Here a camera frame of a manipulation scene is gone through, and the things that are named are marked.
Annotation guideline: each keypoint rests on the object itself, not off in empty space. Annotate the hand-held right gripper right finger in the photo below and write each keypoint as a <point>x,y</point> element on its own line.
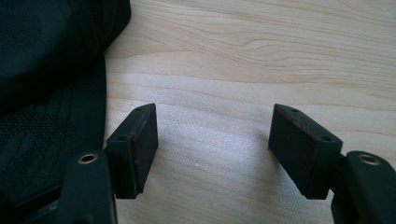
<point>300,149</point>

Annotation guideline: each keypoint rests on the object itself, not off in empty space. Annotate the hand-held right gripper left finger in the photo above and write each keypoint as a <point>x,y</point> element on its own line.
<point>132,152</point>

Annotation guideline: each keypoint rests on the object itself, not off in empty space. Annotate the dark cloth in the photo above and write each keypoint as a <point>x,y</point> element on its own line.
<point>46,77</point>

